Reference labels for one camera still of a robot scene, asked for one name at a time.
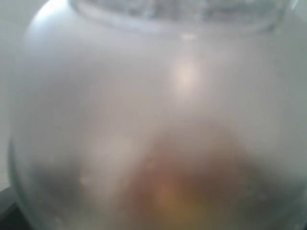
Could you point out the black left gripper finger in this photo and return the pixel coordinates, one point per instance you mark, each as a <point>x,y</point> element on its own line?
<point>11,218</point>

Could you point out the clear dome lid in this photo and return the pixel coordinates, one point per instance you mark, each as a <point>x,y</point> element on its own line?
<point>97,78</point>

